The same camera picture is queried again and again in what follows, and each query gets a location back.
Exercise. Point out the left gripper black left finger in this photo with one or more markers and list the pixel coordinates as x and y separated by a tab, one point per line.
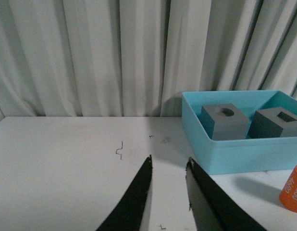
129	212

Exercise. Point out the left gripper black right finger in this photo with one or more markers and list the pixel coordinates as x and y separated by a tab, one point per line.
212	208

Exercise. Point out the light blue plastic box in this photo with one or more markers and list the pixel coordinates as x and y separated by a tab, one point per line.
238	156

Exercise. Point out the white pleated curtain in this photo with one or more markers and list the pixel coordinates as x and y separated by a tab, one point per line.
137	57

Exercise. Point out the gray block with square hole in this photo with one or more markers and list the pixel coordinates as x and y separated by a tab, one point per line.
273	123

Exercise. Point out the gray block with round hole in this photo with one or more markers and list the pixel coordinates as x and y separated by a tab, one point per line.
224	122

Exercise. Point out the orange cylinder with white print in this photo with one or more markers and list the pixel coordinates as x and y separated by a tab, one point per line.
288	195

